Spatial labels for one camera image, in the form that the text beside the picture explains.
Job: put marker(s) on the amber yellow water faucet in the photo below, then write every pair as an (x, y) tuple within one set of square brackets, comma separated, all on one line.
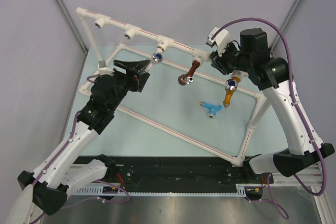
[(230, 86)]

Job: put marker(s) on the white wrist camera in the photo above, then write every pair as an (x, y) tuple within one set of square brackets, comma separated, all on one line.
[(221, 40), (103, 69)]

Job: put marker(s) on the light green table mat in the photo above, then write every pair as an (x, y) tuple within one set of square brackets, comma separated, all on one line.
[(177, 107)]

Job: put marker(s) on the aluminium extrusion rail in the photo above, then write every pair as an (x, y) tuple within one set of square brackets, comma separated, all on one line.
[(312, 178)]

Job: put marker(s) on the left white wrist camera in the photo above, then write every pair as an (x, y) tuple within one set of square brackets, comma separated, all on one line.
[(103, 69)]

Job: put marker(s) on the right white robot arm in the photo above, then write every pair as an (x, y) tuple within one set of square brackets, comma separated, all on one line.
[(271, 76)]

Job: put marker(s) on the blue water faucet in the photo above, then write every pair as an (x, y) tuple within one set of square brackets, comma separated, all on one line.
[(212, 109)]

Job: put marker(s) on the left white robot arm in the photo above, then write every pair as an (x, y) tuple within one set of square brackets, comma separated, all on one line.
[(52, 181)]

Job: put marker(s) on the dark red water faucet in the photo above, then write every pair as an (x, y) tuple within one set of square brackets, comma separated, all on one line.
[(187, 78)]

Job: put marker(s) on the white PVC pipe frame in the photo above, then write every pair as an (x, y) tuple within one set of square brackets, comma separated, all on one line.
[(202, 56)]

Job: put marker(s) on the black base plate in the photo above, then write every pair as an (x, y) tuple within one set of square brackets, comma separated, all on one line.
[(185, 175)]

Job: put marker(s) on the white water faucet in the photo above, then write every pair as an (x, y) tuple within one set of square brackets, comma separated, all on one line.
[(157, 58)]

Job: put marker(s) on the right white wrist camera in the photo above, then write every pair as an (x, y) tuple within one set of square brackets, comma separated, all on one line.
[(221, 40)]

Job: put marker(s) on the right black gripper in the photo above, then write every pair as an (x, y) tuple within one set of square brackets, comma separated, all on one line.
[(219, 62)]

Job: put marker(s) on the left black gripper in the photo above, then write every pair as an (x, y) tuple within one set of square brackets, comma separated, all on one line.
[(134, 73)]

